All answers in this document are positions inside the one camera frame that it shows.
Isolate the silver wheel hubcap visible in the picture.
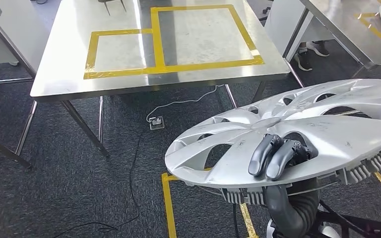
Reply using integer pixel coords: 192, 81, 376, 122
164, 78, 381, 206

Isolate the steel workbench with yellow tape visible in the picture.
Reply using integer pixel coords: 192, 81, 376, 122
14, 0, 305, 158

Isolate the metal floor socket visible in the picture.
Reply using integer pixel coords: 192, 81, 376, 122
148, 116, 166, 131

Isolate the white cabinet panel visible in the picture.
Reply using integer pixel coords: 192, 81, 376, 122
264, 0, 335, 53

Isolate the person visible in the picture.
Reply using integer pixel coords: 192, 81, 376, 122
294, 41, 330, 72

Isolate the steel table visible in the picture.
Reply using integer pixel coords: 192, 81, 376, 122
282, 0, 381, 78

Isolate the white floor cable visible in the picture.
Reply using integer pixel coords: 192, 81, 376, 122
145, 84, 226, 123

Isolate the black floor cable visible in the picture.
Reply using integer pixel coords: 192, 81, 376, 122
51, 129, 142, 238

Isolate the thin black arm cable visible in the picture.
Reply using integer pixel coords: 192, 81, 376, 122
232, 203, 240, 238

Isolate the white desk with steel frame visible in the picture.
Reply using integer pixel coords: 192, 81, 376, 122
0, 3, 37, 170

